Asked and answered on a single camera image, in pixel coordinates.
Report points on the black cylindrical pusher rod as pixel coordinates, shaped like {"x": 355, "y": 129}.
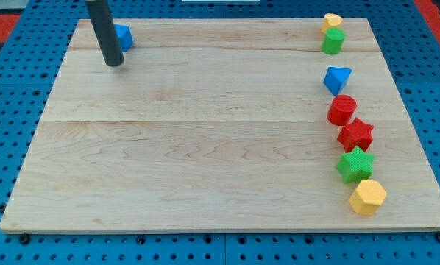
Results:
{"x": 104, "y": 28}

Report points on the yellow heart block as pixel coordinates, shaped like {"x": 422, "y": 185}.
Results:
{"x": 330, "y": 21}

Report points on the blue cube block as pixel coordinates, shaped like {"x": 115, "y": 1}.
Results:
{"x": 124, "y": 36}

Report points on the light wooden board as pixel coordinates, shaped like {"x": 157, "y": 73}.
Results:
{"x": 217, "y": 126}

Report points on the green cylinder block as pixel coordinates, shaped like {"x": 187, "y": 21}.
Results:
{"x": 333, "y": 41}

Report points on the blue triangular prism block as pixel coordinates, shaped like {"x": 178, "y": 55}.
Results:
{"x": 336, "y": 79}

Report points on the red cylinder block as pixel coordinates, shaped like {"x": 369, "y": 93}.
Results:
{"x": 341, "y": 110}

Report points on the red star block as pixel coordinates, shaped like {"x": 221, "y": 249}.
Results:
{"x": 356, "y": 133}

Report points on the green star block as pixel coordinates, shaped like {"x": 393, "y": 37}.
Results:
{"x": 355, "y": 166}

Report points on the yellow hexagon block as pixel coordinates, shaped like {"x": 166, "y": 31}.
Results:
{"x": 367, "y": 198}

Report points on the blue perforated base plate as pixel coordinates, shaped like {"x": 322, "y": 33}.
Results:
{"x": 31, "y": 58}

